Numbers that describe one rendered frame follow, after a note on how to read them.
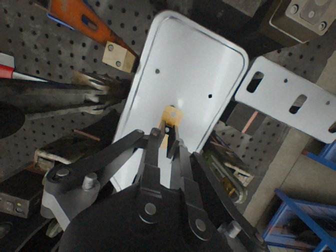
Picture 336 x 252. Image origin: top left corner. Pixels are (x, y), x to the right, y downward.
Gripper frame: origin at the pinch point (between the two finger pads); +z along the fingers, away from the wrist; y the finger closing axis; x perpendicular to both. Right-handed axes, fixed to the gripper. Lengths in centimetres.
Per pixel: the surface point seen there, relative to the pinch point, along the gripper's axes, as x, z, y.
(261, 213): -97, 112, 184
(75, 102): -0.6, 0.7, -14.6
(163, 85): 6.9, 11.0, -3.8
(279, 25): 23.6, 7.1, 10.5
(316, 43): 46, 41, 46
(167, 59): 11.8, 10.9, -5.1
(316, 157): 4, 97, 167
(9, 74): 0.4, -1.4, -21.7
